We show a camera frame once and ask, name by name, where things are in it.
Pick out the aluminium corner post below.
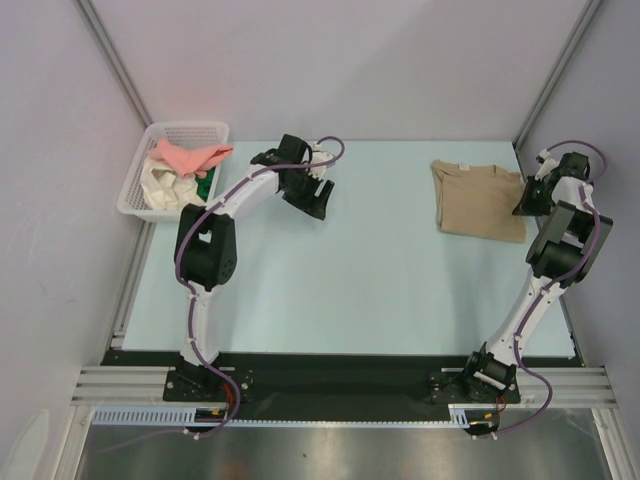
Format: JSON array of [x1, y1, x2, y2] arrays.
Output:
[[72, 0, 153, 129], [512, 0, 608, 153]]

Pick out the left aluminium corner post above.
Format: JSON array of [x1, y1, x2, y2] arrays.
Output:
[[72, 0, 153, 129]]

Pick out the white slotted cable duct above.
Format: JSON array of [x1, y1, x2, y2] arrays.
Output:
[[92, 406, 470, 429]]

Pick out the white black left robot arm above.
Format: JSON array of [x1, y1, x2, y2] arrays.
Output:
[[163, 134, 345, 401]]

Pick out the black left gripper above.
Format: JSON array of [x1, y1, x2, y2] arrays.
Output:
[[282, 165, 333, 220]]

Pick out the cream white cloth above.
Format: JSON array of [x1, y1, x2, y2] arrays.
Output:
[[140, 157, 205, 211]]

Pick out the white plastic basket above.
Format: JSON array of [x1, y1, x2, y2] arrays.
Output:
[[117, 121, 232, 222]]

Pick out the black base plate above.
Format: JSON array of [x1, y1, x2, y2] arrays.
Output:
[[101, 348, 586, 424]]

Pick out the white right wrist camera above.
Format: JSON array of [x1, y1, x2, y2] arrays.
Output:
[[534, 149, 559, 180]]

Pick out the green cloth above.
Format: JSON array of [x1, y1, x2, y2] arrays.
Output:
[[196, 167, 217, 201]]

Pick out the beige t shirt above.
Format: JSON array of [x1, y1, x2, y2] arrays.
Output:
[[431, 160, 527, 244]]

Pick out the pink cloth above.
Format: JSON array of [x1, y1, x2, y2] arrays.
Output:
[[148, 139, 233, 178]]

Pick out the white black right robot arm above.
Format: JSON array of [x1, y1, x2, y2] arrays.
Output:
[[459, 149, 614, 403]]

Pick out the aluminium front rail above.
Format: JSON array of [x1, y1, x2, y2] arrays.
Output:
[[71, 366, 618, 408]]

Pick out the right aluminium corner post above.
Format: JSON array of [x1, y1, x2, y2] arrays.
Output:
[[512, 0, 608, 153]]

